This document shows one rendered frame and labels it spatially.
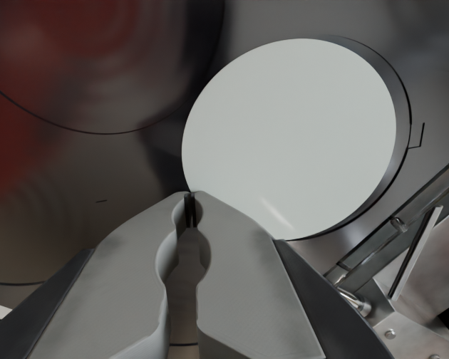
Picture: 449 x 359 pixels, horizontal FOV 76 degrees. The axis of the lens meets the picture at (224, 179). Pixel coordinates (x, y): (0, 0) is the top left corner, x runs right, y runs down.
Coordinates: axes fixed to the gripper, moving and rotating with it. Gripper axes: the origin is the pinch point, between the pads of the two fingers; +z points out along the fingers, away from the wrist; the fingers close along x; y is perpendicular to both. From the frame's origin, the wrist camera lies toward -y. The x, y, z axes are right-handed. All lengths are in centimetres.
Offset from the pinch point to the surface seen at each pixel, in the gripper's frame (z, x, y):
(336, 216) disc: 1.2, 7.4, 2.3
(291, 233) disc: 1.2, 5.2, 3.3
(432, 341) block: 0.4, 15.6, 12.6
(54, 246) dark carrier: 1.4, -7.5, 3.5
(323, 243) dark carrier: 1.3, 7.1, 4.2
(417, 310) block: 2.3, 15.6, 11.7
